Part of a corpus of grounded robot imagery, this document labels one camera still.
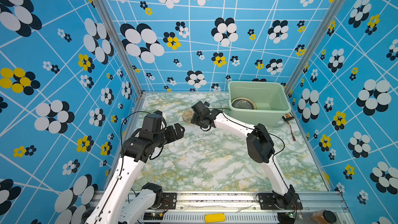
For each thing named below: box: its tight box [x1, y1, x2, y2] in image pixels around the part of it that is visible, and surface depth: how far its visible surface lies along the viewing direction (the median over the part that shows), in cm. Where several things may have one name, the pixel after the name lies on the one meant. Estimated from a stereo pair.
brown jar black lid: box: [309, 209, 337, 224], surface depth 64 cm
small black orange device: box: [281, 112, 295, 122], surface depth 106 cm
